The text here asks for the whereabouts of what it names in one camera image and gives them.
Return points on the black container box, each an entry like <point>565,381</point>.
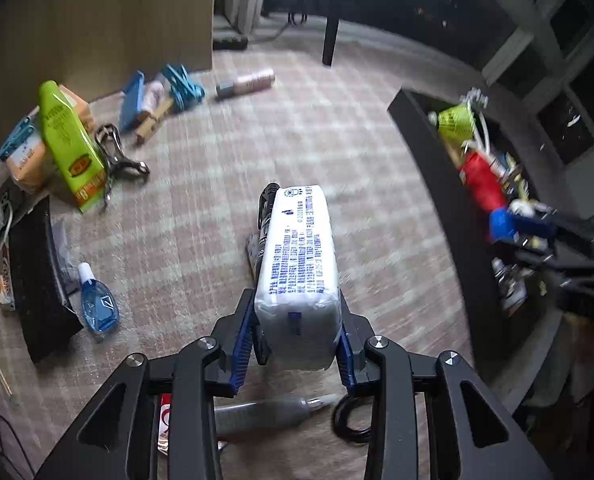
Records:
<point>442,170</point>

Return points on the grey tube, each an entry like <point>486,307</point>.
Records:
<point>272,410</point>

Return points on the blue clothes peg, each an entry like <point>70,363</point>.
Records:
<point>173,74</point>
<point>189,96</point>

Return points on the wooden block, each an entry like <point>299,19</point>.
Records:
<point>152,125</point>

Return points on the white tissue pack blue print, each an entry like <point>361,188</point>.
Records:
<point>297,270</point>

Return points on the metal carabiner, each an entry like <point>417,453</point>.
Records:
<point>117,157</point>

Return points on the black marker pen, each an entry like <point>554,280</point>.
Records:
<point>267,205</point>

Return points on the pink tube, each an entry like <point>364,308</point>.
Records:
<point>247,82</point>

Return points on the yellow snack packet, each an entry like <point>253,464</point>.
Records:
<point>509,172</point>

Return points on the red and white packet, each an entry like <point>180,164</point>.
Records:
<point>166,420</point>

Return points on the pink plaid rug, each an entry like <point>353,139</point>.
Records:
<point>327,135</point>

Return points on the yellow shuttlecock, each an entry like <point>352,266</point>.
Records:
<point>456,121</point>

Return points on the blue round case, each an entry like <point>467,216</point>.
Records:
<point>503,224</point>

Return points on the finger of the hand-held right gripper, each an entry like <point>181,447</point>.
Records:
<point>552,265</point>
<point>539,226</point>

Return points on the green bottle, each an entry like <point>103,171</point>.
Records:
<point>69,145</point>

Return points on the small blue bottle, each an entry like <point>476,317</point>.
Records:
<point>98,302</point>

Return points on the black rectangular pouch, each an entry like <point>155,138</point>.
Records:
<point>37,280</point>

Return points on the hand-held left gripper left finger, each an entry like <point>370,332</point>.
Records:
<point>242,350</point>

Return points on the orange and white small packet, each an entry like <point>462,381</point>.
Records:
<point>6,280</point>

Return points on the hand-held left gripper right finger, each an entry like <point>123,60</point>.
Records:
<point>348,360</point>

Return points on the red cloth pouch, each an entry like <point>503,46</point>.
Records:
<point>482,180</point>

